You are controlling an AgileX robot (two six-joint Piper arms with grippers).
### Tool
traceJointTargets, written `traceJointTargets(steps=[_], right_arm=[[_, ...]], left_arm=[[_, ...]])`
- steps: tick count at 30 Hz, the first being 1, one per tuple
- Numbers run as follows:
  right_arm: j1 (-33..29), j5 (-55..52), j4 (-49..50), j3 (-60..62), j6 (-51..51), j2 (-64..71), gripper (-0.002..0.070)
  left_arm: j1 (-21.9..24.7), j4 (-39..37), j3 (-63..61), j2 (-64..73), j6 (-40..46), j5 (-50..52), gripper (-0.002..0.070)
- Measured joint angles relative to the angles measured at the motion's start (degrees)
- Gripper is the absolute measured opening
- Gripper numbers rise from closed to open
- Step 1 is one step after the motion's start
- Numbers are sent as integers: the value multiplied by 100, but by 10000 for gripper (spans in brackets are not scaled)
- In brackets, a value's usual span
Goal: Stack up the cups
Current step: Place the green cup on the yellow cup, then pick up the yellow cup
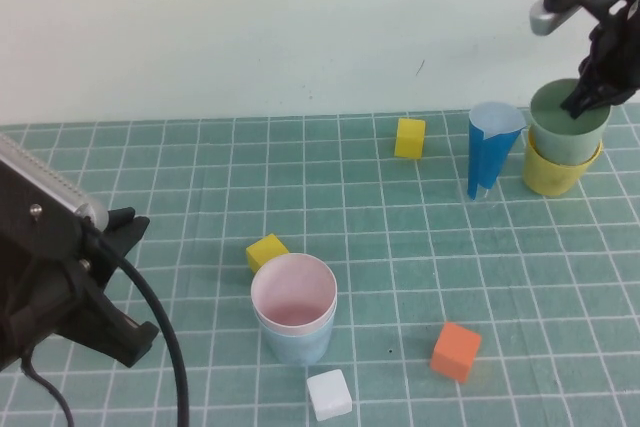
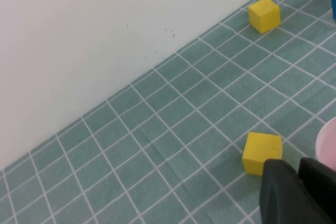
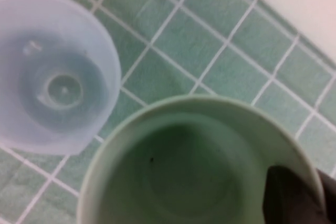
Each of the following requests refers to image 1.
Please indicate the orange foam cube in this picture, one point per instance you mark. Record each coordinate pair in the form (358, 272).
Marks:
(455, 352)

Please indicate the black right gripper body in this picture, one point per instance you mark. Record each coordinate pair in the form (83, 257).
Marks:
(617, 52)

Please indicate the white foam cube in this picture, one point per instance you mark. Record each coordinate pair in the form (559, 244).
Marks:
(327, 394)

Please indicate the light green plastic cup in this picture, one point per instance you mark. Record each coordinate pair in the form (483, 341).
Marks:
(565, 147)

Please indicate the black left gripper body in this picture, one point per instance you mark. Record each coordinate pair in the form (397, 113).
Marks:
(30, 272)

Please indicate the yellow plastic cup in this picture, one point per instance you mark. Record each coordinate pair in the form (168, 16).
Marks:
(550, 179)

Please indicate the blue rolled paper cone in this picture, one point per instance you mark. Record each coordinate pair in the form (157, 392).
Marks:
(485, 157)

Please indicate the light blue plastic cup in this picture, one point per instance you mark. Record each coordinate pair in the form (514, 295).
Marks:
(300, 347)

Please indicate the yellow foam cube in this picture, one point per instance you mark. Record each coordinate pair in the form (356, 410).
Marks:
(409, 142)
(265, 249)

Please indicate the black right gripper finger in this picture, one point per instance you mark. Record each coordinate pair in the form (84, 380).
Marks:
(580, 99)
(612, 98)

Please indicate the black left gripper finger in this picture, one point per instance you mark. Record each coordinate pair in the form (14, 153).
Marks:
(115, 337)
(120, 232)

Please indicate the white cup with pink inside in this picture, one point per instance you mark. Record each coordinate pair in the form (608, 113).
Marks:
(295, 297)

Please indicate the green checked tablecloth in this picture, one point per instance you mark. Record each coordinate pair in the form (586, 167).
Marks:
(350, 227)

